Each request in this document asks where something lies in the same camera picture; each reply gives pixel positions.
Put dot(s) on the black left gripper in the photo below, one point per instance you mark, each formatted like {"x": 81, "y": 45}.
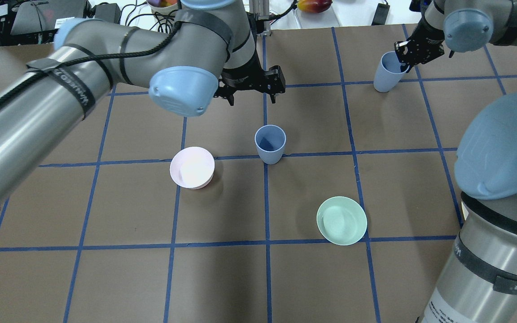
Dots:
{"x": 243, "y": 79}

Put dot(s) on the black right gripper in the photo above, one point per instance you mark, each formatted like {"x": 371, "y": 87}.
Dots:
{"x": 428, "y": 41}

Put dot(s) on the blue cup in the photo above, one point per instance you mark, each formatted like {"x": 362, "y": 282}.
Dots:
{"x": 387, "y": 73}
{"x": 270, "y": 141}

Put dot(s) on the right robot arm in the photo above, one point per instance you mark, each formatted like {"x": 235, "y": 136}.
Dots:
{"x": 478, "y": 283}

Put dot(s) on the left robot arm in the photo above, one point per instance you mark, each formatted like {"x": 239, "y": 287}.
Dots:
{"x": 210, "y": 52}

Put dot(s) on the black power adapter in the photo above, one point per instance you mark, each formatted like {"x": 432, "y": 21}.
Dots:
{"x": 381, "y": 14}

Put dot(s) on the metal tray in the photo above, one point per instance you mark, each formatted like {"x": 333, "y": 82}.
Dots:
{"x": 316, "y": 20}

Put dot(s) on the pink bowl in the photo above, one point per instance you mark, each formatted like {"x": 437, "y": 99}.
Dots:
{"x": 192, "y": 168}

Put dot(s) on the red apple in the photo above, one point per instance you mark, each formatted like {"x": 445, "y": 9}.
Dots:
{"x": 314, "y": 6}

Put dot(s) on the green bowl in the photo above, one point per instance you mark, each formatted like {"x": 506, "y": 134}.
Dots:
{"x": 341, "y": 220}

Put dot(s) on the aluminium frame post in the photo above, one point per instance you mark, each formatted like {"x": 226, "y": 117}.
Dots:
{"x": 260, "y": 7}

